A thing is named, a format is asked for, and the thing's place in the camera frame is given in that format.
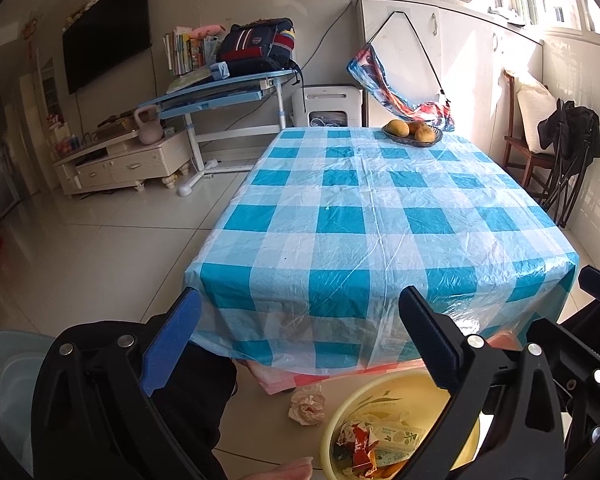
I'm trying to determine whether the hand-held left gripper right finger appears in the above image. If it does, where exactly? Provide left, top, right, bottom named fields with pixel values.
left=398, top=285, right=568, bottom=480

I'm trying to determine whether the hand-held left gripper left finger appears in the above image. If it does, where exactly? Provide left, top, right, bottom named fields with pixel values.
left=30, top=287, right=203, bottom=480

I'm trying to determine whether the yellow plastic basin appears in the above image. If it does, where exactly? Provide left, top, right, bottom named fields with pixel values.
left=320, top=372, right=481, bottom=480

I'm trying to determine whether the red snack wrapper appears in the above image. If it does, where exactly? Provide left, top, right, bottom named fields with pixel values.
left=335, top=420, right=378, bottom=476

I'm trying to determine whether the orange peel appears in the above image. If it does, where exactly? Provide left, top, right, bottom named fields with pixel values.
left=370, top=462, right=406, bottom=480

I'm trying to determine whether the white tissue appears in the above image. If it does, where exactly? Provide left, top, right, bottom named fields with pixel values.
left=287, top=385, right=327, bottom=428

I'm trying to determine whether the person's left hand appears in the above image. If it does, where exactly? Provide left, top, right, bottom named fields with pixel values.
left=242, top=457, right=315, bottom=480

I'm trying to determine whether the pink checked under cloth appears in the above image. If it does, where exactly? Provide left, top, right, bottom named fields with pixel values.
left=245, top=332, right=526, bottom=396

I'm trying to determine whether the blue checked plastic tablecloth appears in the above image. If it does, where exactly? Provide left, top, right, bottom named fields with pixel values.
left=184, top=126, right=578, bottom=376

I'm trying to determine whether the wooden chair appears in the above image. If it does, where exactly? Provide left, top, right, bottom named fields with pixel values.
left=502, top=69, right=556, bottom=186

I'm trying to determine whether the black folding chair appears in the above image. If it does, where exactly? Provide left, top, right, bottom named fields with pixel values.
left=537, top=100, right=600, bottom=228

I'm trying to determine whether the pale blue plastic chair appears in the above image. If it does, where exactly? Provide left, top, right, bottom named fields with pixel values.
left=0, top=329, right=56, bottom=480

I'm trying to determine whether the cream television cabinet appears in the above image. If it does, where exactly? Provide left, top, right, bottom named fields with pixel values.
left=52, top=127, right=193, bottom=197

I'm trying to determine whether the white cushion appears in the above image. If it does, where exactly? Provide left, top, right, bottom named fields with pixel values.
left=512, top=75, right=558, bottom=153

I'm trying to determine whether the dark fruit bowl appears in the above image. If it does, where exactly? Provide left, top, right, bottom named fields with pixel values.
left=381, top=122, right=443, bottom=148

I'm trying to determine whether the pink kettlebell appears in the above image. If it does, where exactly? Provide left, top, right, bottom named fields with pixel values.
left=133, top=106, right=165, bottom=145

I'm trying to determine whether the blue study desk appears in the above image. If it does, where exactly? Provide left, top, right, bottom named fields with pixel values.
left=136, top=71, right=301, bottom=198

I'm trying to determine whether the colourful printed tote bag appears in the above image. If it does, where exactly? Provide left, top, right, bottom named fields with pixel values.
left=346, top=10, right=456, bottom=133

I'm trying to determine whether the white stool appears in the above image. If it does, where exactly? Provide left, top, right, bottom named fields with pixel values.
left=291, top=85, right=363, bottom=128

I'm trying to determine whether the white cabinet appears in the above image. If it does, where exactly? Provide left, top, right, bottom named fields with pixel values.
left=355, top=0, right=543, bottom=161

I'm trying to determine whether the row of books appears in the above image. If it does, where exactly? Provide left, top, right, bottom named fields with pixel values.
left=162, top=27, right=221, bottom=73

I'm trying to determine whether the navy and red backpack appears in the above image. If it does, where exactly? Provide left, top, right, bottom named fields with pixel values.
left=215, top=17, right=303, bottom=76

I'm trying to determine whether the pink plush toy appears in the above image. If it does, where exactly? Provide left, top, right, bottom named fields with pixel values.
left=190, top=24, right=226, bottom=40

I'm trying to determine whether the black wall television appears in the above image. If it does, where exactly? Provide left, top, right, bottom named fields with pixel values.
left=61, top=0, right=153, bottom=96

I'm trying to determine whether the red wall ornament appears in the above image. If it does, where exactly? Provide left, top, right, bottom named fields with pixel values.
left=20, top=20, right=37, bottom=56

